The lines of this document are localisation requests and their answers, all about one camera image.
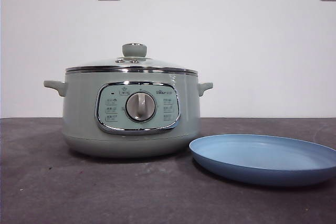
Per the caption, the glass lid with green knob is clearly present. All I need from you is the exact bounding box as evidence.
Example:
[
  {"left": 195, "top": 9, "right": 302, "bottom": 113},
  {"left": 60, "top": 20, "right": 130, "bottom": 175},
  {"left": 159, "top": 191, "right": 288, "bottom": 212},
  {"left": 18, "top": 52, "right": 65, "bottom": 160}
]
[{"left": 65, "top": 42, "right": 199, "bottom": 74}]

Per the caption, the blue round plate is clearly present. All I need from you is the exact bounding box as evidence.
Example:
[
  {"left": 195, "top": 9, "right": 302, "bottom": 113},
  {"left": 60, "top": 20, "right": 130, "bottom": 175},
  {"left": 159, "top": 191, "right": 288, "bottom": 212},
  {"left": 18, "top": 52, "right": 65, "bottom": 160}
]
[{"left": 188, "top": 134, "right": 336, "bottom": 187}]

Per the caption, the pale green electric steamer pot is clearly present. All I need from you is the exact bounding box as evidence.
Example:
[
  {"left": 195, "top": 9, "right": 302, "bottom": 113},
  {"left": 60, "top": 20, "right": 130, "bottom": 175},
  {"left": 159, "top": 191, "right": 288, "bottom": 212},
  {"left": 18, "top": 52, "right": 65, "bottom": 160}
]
[{"left": 43, "top": 70, "right": 214, "bottom": 159}]

